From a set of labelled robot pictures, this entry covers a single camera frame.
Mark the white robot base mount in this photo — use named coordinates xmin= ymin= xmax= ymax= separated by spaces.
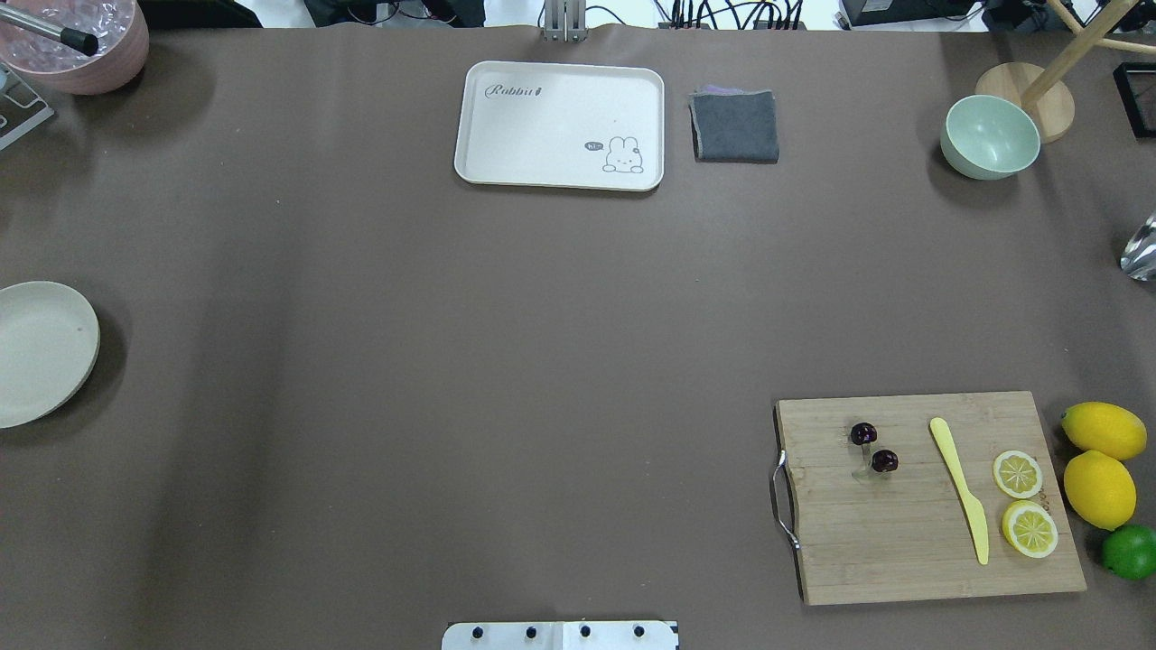
xmin=440 ymin=620 xmax=680 ymax=649

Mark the bamboo cutting board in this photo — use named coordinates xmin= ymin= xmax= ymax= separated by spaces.
xmin=775 ymin=391 xmax=1085 ymax=606

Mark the black picture frame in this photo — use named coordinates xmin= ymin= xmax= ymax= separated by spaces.
xmin=1112 ymin=62 xmax=1155 ymax=139

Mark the upper whole lemon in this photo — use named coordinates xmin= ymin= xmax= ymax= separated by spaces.
xmin=1060 ymin=402 xmax=1148 ymax=461

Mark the wooden mug tree stand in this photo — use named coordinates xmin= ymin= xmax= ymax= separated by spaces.
xmin=975 ymin=1 xmax=1155 ymax=145

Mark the yellow plastic knife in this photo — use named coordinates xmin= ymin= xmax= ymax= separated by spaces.
xmin=928 ymin=416 xmax=990 ymax=566

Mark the pink bowl of ice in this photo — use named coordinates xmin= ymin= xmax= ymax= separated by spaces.
xmin=1 ymin=1 xmax=149 ymax=95

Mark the whole lemon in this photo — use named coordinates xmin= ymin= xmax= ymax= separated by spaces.
xmin=1064 ymin=450 xmax=1138 ymax=531
xmin=1060 ymin=402 xmax=1148 ymax=461

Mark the aluminium frame post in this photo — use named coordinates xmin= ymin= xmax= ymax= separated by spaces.
xmin=541 ymin=0 xmax=590 ymax=42

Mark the lower lemon slice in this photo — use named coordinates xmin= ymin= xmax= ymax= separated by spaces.
xmin=1001 ymin=498 xmax=1058 ymax=559

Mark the grey folded cloth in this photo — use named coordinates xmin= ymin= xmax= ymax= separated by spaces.
xmin=689 ymin=86 xmax=780 ymax=164

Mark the metal scoop with black tip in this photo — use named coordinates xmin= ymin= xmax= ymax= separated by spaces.
xmin=1 ymin=3 xmax=99 ymax=57

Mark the mint green bowl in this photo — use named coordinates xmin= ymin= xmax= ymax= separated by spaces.
xmin=938 ymin=95 xmax=1043 ymax=180

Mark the lemon slice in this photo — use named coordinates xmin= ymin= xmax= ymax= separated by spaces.
xmin=992 ymin=450 xmax=1044 ymax=498
xmin=1001 ymin=498 xmax=1058 ymax=559

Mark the cream round plate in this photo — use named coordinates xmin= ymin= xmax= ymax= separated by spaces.
xmin=1 ymin=281 xmax=101 ymax=429

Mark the cream rabbit tray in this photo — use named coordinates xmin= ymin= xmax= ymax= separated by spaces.
xmin=453 ymin=60 xmax=666 ymax=192

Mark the upper lemon slice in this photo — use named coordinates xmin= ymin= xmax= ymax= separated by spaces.
xmin=992 ymin=450 xmax=1044 ymax=498

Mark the lower whole lemon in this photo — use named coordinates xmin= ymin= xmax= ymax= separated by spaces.
xmin=1064 ymin=450 xmax=1138 ymax=531

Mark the metal ice scoop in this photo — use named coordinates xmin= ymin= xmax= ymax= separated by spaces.
xmin=1119 ymin=210 xmax=1156 ymax=283

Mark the green lime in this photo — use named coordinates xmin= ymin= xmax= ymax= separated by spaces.
xmin=1101 ymin=525 xmax=1155 ymax=579

